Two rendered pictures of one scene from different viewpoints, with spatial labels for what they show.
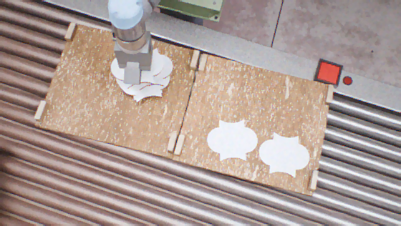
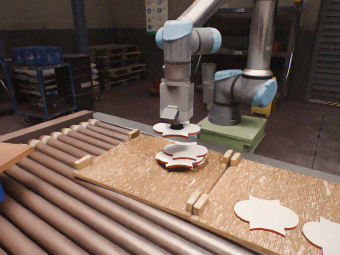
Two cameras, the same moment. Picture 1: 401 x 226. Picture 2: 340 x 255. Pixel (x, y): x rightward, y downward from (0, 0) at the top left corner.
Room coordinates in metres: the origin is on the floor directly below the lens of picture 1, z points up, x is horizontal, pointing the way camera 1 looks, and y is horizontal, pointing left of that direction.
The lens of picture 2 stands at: (-0.13, -0.07, 1.36)
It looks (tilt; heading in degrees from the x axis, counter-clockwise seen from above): 22 degrees down; 23
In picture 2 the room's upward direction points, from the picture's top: straight up
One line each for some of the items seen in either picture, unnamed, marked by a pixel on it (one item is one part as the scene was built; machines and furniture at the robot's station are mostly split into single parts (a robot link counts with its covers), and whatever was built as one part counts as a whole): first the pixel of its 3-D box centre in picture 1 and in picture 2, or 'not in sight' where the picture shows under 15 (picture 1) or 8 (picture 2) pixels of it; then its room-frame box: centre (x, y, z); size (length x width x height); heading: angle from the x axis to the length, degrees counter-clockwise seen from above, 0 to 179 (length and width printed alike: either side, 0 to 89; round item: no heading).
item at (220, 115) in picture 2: not in sight; (224, 110); (1.01, 0.14, 1.00); 0.15 x 0.15 x 0.10
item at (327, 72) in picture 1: (328, 73); not in sight; (0.67, -0.36, 0.92); 0.06 x 0.06 x 0.01; 78
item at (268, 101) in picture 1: (255, 121); (292, 208); (0.48, -0.15, 0.93); 0.41 x 0.35 x 0.02; 82
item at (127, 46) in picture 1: (129, 33); (176, 71); (0.56, 0.21, 1.24); 0.08 x 0.08 x 0.05
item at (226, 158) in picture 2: (194, 60); (227, 156); (0.65, 0.06, 0.95); 0.06 x 0.02 x 0.03; 173
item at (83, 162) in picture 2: (41, 111); (83, 162); (0.43, 0.48, 0.95); 0.06 x 0.02 x 0.03; 173
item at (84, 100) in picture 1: (120, 88); (157, 165); (0.54, 0.27, 0.93); 0.41 x 0.35 x 0.02; 83
